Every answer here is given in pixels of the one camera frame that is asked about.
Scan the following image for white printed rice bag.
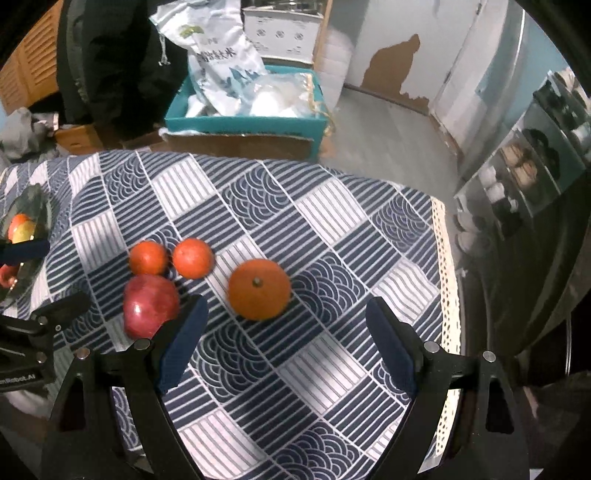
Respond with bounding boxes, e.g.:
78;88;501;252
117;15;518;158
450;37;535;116
150;0;269;117

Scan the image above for small reddish tangerine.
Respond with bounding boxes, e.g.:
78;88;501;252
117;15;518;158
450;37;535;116
129;241;169;277

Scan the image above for yellow apple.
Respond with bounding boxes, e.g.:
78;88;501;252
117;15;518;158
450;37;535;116
8;213;38;244

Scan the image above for ribbed clear glass plate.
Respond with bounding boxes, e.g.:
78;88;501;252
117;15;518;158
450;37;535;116
0;185;53;308

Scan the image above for grey clothes pile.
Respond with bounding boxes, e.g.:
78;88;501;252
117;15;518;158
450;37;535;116
0;107;62;160

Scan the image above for white patterned drawer box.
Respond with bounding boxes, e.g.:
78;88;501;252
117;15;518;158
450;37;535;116
242;4;324;62

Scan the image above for black hooded coat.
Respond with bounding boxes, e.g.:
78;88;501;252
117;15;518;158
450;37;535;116
58;0;190;140

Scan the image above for blue white patterned tablecloth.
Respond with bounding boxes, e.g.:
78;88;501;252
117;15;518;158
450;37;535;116
0;150;462;480

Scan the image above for teal cardboard box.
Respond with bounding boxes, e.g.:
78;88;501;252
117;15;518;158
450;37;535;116
165;69;330;147

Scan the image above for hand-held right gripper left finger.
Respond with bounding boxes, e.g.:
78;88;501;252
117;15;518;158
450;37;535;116
41;294;209;480

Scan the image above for small orange tangerine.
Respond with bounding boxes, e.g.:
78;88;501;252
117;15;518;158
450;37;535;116
172;237;216;280

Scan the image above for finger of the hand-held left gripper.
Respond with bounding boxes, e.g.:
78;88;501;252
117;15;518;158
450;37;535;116
0;239;51;267
28;291;92;334

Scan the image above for metal shoe rack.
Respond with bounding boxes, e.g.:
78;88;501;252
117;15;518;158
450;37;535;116
455;67;591;259

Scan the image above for brown cardboard box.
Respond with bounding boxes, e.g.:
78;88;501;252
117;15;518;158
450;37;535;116
161;131;320;163

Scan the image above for large orange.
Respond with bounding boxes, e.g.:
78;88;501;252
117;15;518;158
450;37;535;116
228;259;293;321

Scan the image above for wooden shelf unit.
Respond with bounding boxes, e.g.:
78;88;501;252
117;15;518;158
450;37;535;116
313;0;334;70

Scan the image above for rows of shoes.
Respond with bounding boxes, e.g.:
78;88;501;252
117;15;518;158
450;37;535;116
457;69;591;250

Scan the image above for wooden louvred wardrobe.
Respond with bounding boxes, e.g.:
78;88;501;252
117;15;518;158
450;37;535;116
0;0;64;114

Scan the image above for clear plastic bag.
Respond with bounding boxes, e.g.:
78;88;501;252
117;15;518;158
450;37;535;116
249;74;320;119

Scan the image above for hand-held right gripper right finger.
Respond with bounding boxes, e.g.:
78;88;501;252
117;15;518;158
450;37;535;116
366;296;528;480

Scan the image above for large red apple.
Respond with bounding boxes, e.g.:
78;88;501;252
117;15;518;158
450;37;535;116
123;274;181;340

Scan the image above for wooden drawer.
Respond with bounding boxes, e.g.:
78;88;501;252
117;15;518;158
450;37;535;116
54;124;105;156

